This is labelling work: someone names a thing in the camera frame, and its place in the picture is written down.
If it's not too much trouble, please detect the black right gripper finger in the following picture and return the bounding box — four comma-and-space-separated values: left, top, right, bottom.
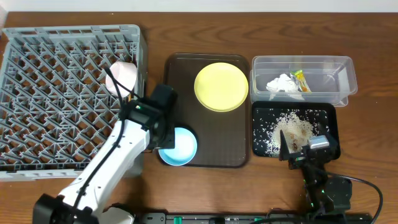
317, 123, 330, 140
279, 130, 290, 161

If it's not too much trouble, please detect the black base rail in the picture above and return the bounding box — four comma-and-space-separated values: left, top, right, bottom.
133, 210, 373, 224

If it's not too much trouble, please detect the black waste tray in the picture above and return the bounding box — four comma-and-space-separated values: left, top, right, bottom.
252, 101, 340, 157

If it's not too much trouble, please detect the white bowl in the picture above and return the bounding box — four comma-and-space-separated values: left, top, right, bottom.
110, 62, 137, 98

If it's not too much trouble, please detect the clear plastic bin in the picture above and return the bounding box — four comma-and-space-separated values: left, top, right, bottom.
250, 55, 358, 107

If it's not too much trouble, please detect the dark brown serving tray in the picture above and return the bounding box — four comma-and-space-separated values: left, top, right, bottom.
164, 53, 250, 168

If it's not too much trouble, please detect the light blue bowl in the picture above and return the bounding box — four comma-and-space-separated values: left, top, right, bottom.
159, 128, 198, 166

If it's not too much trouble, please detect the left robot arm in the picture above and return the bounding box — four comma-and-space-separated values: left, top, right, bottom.
32, 85, 177, 224

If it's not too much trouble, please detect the green snack wrapper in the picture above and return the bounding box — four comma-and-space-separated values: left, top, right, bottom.
290, 70, 311, 93

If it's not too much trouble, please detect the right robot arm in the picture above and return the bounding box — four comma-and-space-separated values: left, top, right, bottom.
279, 124, 352, 220

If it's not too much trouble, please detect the grey dishwasher rack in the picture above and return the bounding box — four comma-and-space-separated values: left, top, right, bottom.
1, 24, 147, 182

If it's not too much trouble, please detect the white tissue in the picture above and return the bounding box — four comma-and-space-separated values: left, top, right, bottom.
266, 73, 299, 93

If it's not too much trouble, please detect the spilled rice pile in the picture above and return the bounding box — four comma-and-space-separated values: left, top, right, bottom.
252, 108, 328, 157

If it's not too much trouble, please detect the yellow plate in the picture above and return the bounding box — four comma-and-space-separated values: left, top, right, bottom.
193, 62, 249, 112

